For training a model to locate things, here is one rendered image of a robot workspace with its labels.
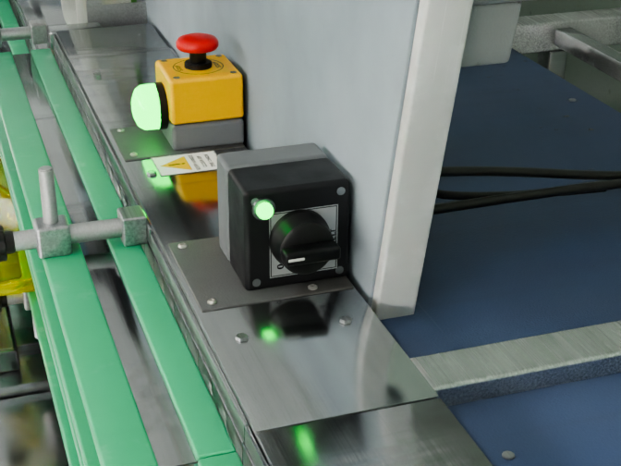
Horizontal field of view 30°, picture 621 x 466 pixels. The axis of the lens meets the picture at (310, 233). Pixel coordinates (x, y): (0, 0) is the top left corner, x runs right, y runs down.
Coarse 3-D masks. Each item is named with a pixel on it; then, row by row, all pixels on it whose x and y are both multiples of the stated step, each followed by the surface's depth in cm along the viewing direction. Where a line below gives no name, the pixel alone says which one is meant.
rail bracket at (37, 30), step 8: (32, 24) 145; (40, 24) 145; (0, 32) 144; (8, 32) 145; (16, 32) 145; (24, 32) 145; (32, 32) 145; (40, 32) 145; (0, 40) 144; (8, 40) 145; (16, 40) 146; (32, 40) 145; (40, 40) 146
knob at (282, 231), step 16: (288, 224) 81; (304, 224) 81; (320, 224) 81; (272, 240) 82; (288, 240) 81; (304, 240) 81; (320, 240) 82; (288, 256) 80; (304, 256) 80; (320, 256) 81; (336, 256) 81; (304, 272) 82
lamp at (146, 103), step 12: (144, 84) 109; (156, 84) 109; (132, 96) 109; (144, 96) 108; (156, 96) 108; (132, 108) 109; (144, 108) 108; (156, 108) 108; (144, 120) 108; (156, 120) 108; (168, 120) 109
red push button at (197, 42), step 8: (200, 32) 109; (184, 40) 108; (192, 40) 107; (200, 40) 107; (208, 40) 108; (216, 40) 108; (184, 48) 107; (192, 48) 107; (200, 48) 107; (208, 48) 107; (216, 48) 108; (192, 56) 109; (200, 56) 109
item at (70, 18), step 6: (66, 0) 165; (72, 0) 165; (78, 0) 149; (84, 0) 151; (66, 6) 165; (72, 6) 165; (78, 6) 150; (84, 6) 151; (66, 12) 164; (72, 12) 164; (78, 12) 150; (84, 12) 151; (66, 18) 163; (72, 18) 161; (78, 18) 150; (84, 18) 152
